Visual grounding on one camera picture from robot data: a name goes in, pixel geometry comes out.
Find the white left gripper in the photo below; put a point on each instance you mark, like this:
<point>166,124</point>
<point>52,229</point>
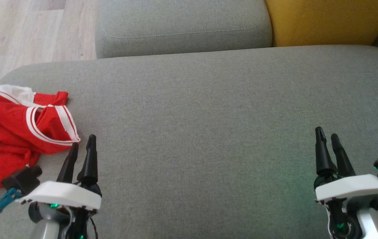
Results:
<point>63,195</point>

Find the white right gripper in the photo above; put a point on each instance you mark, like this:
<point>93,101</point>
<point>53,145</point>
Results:
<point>351,187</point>

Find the red basketball jersey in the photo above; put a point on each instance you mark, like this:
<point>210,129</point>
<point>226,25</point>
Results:
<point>10,129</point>

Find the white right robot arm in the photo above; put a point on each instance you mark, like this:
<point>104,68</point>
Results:
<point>374,229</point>

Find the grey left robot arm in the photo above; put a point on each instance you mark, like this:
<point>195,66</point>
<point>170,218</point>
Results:
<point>48,227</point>

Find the large grey sofa chaise cushion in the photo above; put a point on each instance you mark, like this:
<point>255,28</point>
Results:
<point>209,132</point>

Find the yellow sofa backrest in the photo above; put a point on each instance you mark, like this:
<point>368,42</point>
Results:
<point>328,20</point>

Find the grey sofa seat cushion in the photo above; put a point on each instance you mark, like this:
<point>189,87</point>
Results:
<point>182,26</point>

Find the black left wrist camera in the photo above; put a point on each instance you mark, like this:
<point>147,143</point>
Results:
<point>21,181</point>

